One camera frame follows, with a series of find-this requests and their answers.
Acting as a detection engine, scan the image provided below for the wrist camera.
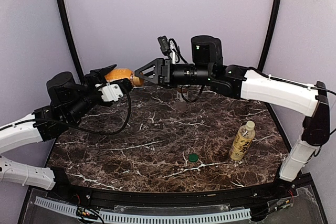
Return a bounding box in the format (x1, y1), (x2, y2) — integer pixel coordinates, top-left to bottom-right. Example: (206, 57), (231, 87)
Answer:
(95, 83), (124, 102)
(157, 36), (181, 64)

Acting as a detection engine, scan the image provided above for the orange juice bottle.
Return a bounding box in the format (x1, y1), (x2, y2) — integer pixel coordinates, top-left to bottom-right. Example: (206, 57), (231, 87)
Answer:
(104, 68), (133, 82)

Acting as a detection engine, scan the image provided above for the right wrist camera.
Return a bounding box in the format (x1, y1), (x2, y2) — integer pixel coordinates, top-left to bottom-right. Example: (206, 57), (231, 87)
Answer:
(157, 36), (181, 64)

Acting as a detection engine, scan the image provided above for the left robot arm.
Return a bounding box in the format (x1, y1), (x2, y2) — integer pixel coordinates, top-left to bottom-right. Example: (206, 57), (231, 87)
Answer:
(1, 65), (135, 190)

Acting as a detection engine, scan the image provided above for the brown drink bottle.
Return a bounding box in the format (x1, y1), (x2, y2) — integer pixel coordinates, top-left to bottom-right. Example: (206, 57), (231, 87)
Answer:
(176, 86), (188, 112)

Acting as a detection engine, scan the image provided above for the black frame post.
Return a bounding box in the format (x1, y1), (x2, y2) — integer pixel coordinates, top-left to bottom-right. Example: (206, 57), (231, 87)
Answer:
(257, 0), (281, 71)
(56, 0), (84, 83)

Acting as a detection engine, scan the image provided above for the green bottle cap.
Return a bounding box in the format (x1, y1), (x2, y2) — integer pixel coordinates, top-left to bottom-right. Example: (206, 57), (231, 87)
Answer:
(188, 153), (198, 163)

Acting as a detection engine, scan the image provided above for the right black frame post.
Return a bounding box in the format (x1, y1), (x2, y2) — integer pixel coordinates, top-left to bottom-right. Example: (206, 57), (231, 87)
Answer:
(257, 0), (281, 71)

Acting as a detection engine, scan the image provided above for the white slotted cable duct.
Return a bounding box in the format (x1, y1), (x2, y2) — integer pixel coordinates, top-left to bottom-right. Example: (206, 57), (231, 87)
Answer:
(34, 197), (251, 223)

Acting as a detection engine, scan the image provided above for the white tea bottle cap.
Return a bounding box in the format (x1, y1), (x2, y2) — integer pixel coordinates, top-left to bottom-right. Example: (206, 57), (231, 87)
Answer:
(245, 121), (255, 131)

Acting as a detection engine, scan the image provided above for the gold bottle cap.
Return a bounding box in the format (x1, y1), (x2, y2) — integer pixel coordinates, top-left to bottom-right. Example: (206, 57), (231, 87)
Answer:
(131, 72), (144, 87)

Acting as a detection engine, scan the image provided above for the yellow tea bottle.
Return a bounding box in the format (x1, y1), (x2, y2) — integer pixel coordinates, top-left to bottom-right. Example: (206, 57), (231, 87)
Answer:
(229, 124), (256, 161)

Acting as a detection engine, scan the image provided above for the black front rail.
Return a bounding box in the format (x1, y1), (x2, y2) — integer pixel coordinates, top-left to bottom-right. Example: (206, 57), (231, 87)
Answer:
(47, 178), (292, 208)

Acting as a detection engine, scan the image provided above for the left black frame post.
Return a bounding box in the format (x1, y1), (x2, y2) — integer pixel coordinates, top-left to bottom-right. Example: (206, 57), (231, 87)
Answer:
(56, 0), (84, 83)

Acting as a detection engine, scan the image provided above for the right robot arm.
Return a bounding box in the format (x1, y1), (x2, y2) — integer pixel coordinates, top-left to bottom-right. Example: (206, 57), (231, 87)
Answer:
(135, 35), (332, 182)

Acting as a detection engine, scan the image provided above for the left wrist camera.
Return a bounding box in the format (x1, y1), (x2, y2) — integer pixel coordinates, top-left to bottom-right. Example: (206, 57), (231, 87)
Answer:
(95, 83), (124, 102)

